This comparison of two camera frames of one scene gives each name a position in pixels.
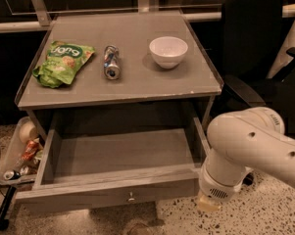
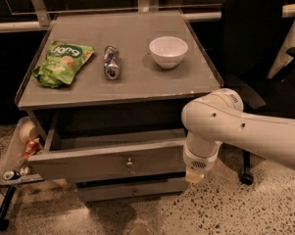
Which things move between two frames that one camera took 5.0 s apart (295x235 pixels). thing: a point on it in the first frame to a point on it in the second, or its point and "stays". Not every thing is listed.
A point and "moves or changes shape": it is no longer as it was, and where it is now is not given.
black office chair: x=252 y=29 stays
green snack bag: x=61 y=63 stays
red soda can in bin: x=29 y=150 stays
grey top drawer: x=117 y=168 moves or changes shape
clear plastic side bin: x=22 y=158 stays
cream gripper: x=215 y=189 to x=197 y=162
